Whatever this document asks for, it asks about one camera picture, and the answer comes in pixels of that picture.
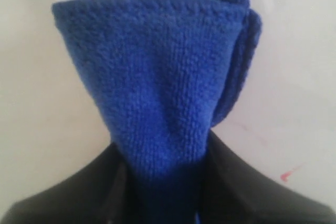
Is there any blue microfiber cloth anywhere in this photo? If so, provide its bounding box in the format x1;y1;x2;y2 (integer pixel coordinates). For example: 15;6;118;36
52;0;262;223

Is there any aluminium framed whiteboard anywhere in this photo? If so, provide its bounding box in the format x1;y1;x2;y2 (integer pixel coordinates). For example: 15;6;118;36
43;0;336;209

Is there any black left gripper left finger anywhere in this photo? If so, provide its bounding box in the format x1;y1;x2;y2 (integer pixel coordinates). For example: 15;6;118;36
5;144;144;223

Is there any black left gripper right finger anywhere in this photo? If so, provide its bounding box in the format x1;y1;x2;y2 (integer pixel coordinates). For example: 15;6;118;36
199;132;335;224

